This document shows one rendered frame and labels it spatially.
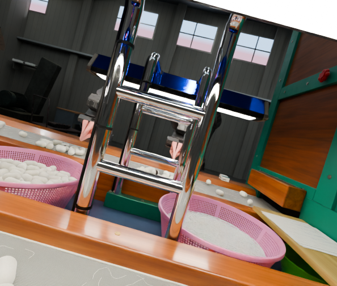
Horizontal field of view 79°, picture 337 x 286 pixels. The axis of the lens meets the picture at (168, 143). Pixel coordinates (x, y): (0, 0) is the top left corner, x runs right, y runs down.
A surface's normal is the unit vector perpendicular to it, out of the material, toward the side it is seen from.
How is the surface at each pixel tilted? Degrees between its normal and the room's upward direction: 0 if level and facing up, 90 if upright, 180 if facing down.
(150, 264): 90
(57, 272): 0
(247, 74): 90
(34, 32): 90
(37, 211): 0
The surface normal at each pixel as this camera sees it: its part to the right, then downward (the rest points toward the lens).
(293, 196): -0.03, 0.05
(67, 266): 0.27, -0.96
